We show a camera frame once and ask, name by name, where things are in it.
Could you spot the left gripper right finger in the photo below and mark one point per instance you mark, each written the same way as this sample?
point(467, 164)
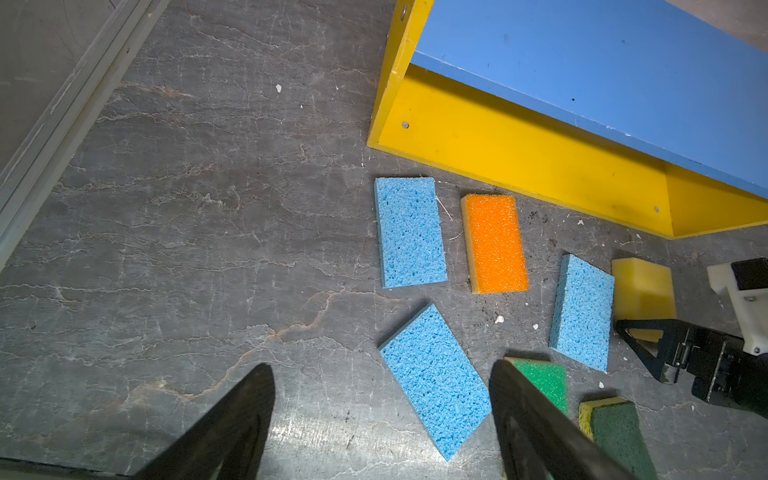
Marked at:
point(536, 440)

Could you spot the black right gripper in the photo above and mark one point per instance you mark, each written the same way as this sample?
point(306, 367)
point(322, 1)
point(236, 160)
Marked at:
point(724, 374)

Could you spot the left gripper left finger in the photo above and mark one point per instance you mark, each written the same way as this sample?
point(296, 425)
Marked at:
point(228, 442)

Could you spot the yellow sponge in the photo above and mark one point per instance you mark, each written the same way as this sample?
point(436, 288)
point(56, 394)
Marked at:
point(643, 290)

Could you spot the yellow shelf with coloured boards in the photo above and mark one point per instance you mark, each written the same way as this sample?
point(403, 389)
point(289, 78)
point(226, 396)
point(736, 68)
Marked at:
point(635, 112)

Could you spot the bright green sponge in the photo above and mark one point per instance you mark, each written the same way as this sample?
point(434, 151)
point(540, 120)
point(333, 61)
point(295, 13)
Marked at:
point(550, 378)

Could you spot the dark green sponge left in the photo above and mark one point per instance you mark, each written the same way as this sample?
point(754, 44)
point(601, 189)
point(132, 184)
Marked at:
point(613, 425)

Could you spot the blue sponge middle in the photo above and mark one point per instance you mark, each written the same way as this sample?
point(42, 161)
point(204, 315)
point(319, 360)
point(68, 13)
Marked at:
point(582, 313)

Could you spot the blue sponge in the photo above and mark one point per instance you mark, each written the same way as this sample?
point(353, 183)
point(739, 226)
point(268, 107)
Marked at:
point(445, 390)
point(410, 236)
point(582, 313)

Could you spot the blue sponge lower left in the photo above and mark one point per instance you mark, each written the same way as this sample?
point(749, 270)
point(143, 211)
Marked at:
point(445, 390)

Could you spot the orange sponge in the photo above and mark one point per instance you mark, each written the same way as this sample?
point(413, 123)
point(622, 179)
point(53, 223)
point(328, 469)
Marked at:
point(494, 244)

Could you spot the blue sponge upper left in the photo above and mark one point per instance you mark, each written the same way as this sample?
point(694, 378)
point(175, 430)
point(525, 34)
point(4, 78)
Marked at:
point(410, 236)

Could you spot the aluminium mounting rail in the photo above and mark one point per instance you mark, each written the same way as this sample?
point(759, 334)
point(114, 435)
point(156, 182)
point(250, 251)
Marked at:
point(60, 62)

